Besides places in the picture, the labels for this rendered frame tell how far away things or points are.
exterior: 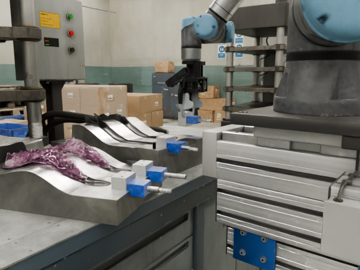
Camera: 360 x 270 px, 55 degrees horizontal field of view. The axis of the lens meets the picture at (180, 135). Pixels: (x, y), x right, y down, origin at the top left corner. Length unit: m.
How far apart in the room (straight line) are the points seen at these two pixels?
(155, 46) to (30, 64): 7.79
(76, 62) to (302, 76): 1.44
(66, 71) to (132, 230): 1.10
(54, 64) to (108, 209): 1.17
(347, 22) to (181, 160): 0.74
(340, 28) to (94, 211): 0.55
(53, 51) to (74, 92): 3.43
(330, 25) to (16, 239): 0.62
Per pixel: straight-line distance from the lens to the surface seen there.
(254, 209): 0.65
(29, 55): 1.57
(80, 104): 5.13
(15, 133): 4.73
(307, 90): 0.57
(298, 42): 0.59
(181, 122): 1.31
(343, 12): 0.44
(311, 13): 0.45
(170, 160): 1.02
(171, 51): 8.94
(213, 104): 7.84
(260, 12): 5.02
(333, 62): 0.58
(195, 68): 1.28
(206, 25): 1.11
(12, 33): 1.56
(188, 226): 1.17
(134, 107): 5.69
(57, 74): 1.80
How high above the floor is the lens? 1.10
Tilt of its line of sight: 10 degrees down
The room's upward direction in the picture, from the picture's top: straight up
